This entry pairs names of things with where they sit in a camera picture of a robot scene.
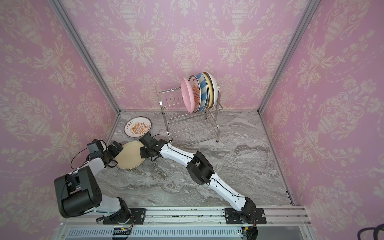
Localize beige plain plate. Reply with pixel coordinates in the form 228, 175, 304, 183
116, 141, 145, 170

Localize steel two-tier dish rack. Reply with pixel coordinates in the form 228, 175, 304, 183
155, 87, 223, 157

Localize pink bear plate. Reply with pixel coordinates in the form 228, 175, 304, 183
181, 77, 195, 114

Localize orange sunburst plate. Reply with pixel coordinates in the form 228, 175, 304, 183
124, 117, 152, 138
189, 75, 201, 113

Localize blue striped plate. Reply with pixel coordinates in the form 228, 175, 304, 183
196, 73, 208, 112

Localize yellow bear plate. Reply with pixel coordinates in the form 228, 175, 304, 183
203, 72, 215, 109

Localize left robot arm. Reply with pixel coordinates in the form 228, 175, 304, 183
54, 140, 135, 225

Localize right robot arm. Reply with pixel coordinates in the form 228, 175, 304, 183
139, 133, 257, 224

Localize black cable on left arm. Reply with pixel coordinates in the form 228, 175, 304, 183
70, 139, 119, 170

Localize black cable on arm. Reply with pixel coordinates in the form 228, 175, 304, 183
70, 139, 119, 170
151, 132, 250, 202

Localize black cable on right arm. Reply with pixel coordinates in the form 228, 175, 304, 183
151, 132, 250, 202

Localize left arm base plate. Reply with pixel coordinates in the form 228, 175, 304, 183
103, 208, 147, 225

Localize aluminium mounting rail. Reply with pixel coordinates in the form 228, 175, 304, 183
53, 206, 316, 240

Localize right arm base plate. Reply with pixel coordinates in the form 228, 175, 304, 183
223, 208, 267, 225

